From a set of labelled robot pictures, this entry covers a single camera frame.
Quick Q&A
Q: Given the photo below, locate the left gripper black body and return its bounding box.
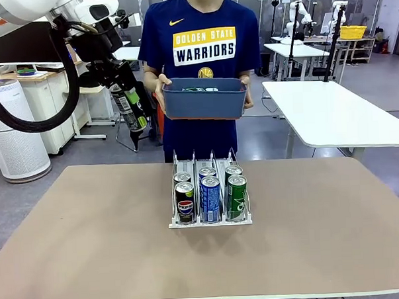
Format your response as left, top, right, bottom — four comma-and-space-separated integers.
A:
69, 15, 126, 65

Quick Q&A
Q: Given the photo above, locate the black Pepsi can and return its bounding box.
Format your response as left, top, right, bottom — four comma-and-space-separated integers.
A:
174, 181, 197, 224
109, 81, 149, 133
173, 171, 192, 185

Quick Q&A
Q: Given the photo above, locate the blue bin with orange handles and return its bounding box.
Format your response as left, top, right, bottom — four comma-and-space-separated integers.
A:
161, 74, 249, 123

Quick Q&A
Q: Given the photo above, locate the person's right forearm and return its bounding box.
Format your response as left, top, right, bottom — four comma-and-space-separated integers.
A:
142, 64, 167, 93

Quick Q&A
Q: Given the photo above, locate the person's right hand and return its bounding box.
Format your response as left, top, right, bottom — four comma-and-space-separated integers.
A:
153, 73, 174, 106

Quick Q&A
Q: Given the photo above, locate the person's left hand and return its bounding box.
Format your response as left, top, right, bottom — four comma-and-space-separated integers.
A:
238, 74, 255, 110

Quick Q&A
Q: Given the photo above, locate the black hat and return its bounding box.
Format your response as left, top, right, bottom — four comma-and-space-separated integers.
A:
77, 71, 101, 89

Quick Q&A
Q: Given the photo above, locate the small white side table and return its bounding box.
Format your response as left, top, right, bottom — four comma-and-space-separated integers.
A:
62, 83, 116, 142

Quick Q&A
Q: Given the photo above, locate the yellow plastic crate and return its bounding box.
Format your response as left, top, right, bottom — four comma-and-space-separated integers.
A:
339, 24, 369, 40

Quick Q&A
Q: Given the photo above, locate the wooden shelf table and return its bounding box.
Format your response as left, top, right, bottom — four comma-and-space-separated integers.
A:
335, 35, 378, 65

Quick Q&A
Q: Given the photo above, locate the orange garment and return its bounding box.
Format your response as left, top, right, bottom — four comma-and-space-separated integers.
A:
152, 91, 167, 142

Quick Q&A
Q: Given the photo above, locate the white cabinet desk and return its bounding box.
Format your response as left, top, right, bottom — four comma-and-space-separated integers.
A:
19, 60, 92, 157

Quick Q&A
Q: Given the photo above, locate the black stand pole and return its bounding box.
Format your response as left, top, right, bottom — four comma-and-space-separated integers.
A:
286, 1, 305, 81
319, 3, 350, 83

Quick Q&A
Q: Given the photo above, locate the black computer monitor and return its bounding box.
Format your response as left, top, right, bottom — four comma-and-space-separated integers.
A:
0, 29, 66, 66

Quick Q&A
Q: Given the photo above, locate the green bowl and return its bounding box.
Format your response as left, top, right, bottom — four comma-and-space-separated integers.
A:
16, 65, 38, 77

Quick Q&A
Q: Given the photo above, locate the person in blue Warriors shirt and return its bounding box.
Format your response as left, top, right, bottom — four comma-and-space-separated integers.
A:
135, 0, 266, 165

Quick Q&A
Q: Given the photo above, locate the white cylindrical air purifier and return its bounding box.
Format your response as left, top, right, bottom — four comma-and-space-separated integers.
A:
0, 77, 52, 185

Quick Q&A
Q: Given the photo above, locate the large white rounded table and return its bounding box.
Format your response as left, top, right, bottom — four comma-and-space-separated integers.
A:
261, 75, 399, 164

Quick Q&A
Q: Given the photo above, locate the thick black cable hose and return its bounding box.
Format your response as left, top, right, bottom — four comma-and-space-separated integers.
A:
0, 15, 83, 135

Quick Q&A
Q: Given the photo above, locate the white wire can dispenser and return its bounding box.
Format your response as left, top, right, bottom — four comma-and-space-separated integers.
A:
165, 146, 253, 229

